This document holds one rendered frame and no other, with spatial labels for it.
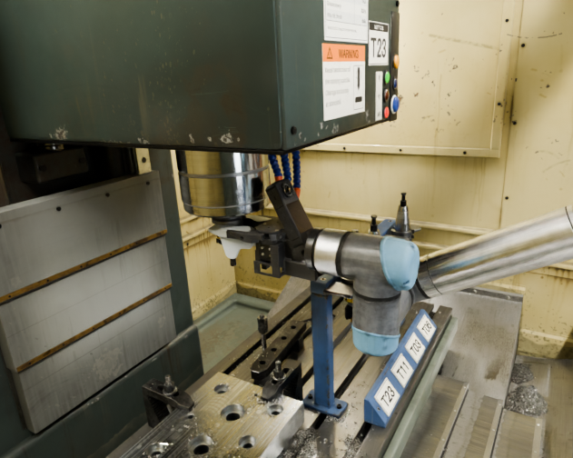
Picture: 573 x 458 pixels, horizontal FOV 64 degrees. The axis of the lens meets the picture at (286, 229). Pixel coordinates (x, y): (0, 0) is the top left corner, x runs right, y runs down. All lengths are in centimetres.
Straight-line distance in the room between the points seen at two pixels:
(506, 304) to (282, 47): 139
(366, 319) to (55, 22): 68
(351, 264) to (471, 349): 103
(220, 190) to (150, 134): 14
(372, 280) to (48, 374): 81
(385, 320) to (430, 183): 105
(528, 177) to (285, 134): 118
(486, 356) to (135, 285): 111
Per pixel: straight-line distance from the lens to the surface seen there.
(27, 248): 109
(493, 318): 175
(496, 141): 164
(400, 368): 121
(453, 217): 173
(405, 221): 127
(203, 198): 76
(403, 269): 67
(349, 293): 94
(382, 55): 90
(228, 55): 63
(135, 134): 77
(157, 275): 134
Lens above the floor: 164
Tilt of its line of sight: 19 degrees down
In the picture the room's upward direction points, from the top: 3 degrees counter-clockwise
